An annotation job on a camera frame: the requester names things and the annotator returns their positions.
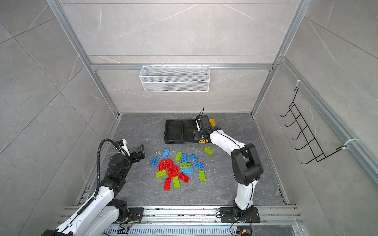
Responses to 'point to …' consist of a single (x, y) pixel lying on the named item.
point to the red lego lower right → (184, 178)
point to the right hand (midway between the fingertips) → (198, 132)
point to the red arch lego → (165, 163)
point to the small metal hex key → (156, 153)
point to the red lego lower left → (167, 185)
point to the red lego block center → (173, 172)
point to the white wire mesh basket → (174, 79)
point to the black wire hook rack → (311, 143)
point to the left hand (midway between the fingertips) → (135, 143)
